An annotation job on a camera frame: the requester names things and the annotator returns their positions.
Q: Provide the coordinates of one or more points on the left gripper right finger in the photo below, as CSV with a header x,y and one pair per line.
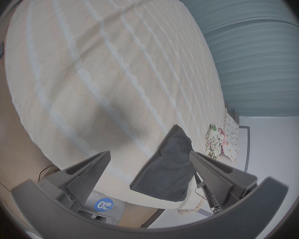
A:
x,y
214,175

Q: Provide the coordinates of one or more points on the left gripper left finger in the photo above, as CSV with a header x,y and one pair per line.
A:
x,y
89,177

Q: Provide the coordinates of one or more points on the black T-shirt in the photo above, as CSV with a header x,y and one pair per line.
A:
x,y
167,173

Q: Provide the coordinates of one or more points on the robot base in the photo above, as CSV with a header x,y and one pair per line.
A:
x,y
107,205

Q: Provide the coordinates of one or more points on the white printed pyjama garment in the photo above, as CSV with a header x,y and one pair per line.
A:
x,y
214,143

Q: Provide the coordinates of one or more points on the white printed pillow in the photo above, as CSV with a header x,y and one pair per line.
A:
x,y
231,138

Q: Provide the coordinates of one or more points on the pink garment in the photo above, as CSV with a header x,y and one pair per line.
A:
x,y
222,133

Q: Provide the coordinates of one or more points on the grey bedside table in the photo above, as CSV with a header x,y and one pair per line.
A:
x,y
232,111

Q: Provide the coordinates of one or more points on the bed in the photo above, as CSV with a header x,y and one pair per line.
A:
x,y
102,71

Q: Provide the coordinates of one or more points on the blue-green curtain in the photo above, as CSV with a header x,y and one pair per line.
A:
x,y
226,1
259,71

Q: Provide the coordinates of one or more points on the black power adapter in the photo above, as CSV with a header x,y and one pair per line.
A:
x,y
0,51

